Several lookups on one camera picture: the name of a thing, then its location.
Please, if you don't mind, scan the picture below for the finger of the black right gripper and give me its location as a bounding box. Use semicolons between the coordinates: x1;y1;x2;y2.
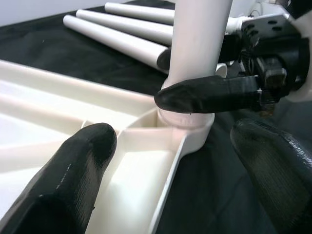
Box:
155;75;263;115
157;47;172;71

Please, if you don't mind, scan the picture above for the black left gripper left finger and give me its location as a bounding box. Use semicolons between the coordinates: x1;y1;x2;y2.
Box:
0;122;117;234

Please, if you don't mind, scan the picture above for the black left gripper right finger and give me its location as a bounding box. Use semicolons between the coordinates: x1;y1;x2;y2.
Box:
230;118;312;234

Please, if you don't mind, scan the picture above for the white plastic table leg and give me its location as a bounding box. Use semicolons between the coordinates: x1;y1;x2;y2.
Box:
62;14;229;78
104;1;176;25
76;9;175;47
158;0;234;130

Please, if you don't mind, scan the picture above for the white plastic table top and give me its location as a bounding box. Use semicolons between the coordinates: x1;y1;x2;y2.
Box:
0;59;215;234

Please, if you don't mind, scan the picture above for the black table cloth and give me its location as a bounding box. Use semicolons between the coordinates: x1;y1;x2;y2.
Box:
0;0;312;234

